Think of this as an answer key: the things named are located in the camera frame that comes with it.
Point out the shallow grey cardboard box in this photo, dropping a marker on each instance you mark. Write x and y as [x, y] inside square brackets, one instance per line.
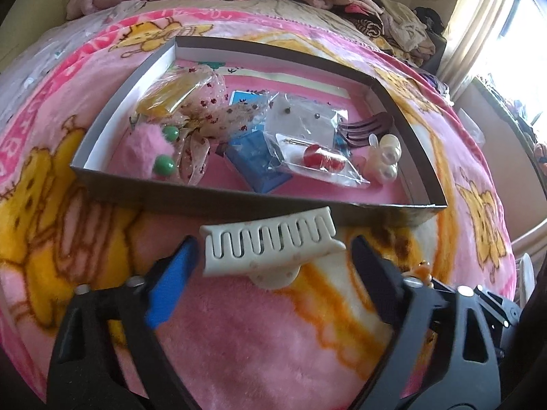
[213, 198]

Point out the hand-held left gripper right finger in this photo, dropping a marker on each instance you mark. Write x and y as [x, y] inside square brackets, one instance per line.
[376, 273]

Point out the white claw hair clip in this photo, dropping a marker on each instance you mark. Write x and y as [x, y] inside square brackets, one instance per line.
[265, 243]

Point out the white pearl hair clip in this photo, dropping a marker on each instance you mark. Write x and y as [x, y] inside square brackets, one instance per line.
[391, 153]

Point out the beige bed cover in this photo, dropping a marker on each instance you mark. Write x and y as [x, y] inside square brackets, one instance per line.
[265, 4]

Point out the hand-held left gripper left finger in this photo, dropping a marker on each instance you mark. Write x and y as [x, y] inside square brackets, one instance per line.
[171, 282]

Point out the blue plastic case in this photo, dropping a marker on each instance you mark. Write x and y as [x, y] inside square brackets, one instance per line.
[256, 162]

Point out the white plastic bag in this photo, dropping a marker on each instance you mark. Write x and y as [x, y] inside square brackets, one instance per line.
[472, 128]

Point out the clear bag with red accessory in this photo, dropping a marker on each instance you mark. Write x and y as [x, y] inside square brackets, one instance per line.
[320, 158]

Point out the yellow accessory in clear bag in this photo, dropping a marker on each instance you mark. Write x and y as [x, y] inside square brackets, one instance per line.
[171, 92]

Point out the pink cartoon bear blanket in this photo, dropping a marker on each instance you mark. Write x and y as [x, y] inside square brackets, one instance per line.
[256, 341]

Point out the white printed bedsheet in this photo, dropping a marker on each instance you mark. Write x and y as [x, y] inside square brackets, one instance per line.
[55, 47]

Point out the white plastic object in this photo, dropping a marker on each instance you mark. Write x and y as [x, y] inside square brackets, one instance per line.
[526, 277]

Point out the pile of clothes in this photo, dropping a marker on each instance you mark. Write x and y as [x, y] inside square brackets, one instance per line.
[384, 13]

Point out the cream curtain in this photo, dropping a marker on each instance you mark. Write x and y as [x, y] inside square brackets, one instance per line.
[483, 21]

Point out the brown snap hair clip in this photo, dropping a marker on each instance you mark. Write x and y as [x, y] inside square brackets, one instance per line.
[363, 130]

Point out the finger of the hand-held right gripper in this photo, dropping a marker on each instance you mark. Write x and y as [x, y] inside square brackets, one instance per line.
[504, 320]

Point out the clear bag with earrings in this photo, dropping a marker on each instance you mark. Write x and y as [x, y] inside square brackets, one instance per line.
[299, 119]

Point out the clutter on window sill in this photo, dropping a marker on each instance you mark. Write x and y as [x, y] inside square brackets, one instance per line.
[525, 111]

